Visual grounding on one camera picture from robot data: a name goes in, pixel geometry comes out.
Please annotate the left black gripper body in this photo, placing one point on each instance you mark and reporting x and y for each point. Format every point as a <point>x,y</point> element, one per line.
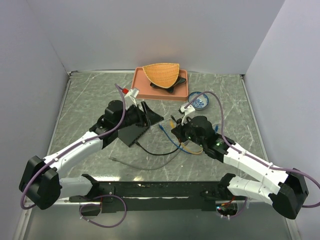
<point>134,116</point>

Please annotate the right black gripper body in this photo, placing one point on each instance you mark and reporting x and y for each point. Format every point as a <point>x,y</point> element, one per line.
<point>186,132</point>

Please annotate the black network switch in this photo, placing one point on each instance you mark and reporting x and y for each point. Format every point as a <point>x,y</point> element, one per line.
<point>130,134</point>

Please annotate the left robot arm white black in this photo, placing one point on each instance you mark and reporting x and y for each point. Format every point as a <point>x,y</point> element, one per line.
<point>43,180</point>

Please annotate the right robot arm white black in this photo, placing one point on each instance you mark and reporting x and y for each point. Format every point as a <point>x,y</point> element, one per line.
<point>285,190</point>

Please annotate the blue white ceramic bowl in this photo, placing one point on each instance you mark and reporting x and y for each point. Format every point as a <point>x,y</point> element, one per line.
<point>201,102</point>

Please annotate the salmon pink tray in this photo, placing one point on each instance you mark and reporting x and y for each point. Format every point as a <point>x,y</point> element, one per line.
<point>141,82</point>

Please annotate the orange woven basket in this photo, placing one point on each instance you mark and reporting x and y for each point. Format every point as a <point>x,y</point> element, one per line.
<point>163,75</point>

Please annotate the black dish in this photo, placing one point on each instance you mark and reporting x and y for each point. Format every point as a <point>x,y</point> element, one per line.
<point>180,80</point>

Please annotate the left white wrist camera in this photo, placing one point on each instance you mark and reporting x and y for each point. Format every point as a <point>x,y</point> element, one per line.
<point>130,97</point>

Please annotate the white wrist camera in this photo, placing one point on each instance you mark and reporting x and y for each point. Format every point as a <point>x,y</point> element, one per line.
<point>130,97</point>
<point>187,110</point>

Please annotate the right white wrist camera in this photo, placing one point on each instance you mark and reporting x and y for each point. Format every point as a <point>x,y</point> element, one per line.
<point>187,110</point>

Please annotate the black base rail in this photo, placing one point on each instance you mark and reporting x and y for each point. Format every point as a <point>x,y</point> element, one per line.
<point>156,195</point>

